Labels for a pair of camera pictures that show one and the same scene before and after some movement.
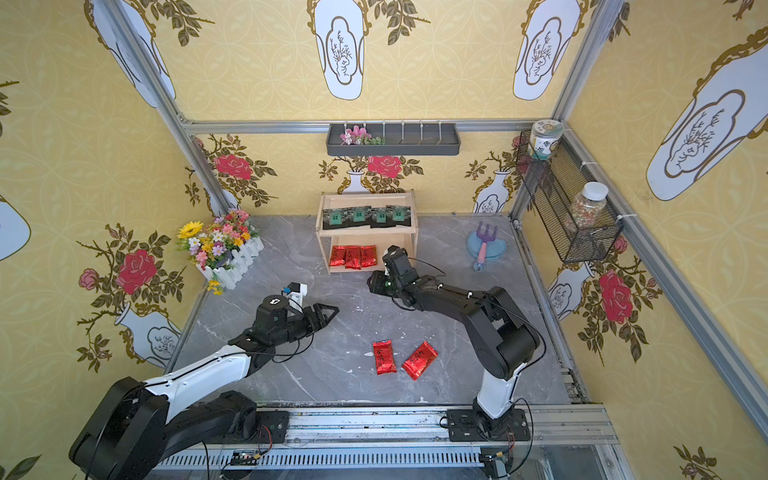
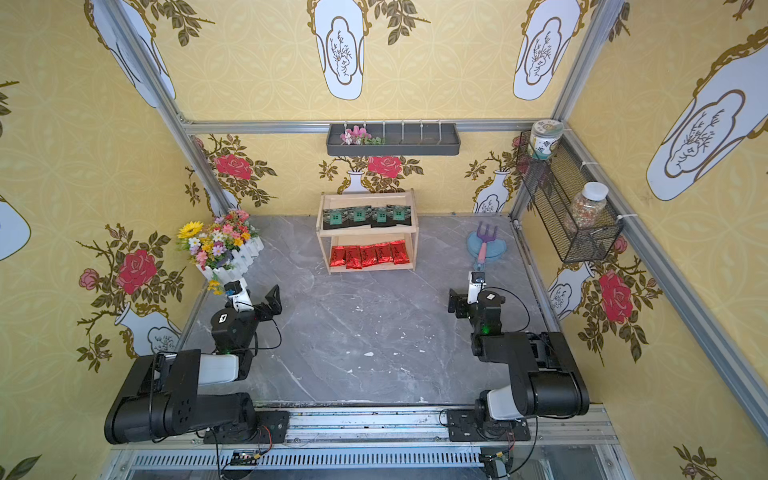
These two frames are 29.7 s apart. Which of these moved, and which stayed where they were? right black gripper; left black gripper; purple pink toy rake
Moved: left black gripper; right black gripper
Stayed: purple pink toy rake
